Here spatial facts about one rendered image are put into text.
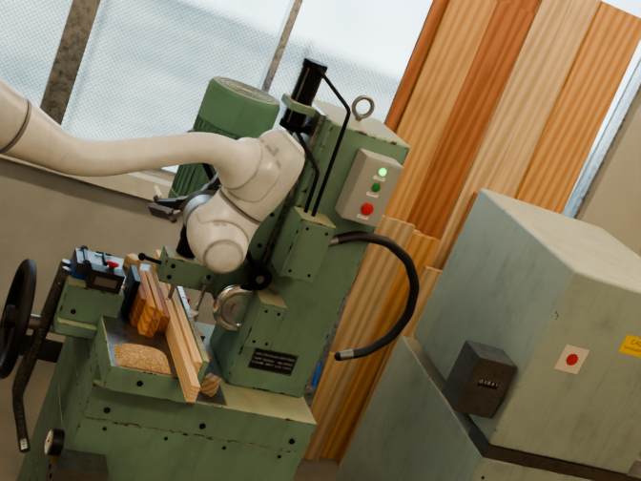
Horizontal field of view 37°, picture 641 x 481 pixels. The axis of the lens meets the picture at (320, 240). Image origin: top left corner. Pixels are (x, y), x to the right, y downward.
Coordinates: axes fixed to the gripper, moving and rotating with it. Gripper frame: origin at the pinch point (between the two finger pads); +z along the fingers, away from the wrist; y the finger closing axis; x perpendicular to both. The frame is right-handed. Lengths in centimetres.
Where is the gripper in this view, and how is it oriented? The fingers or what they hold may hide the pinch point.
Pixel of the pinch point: (186, 178)
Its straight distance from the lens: 212.0
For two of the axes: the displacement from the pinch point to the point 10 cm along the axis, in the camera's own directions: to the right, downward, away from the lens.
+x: -3.4, -8.0, -4.9
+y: 8.9, -4.4, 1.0
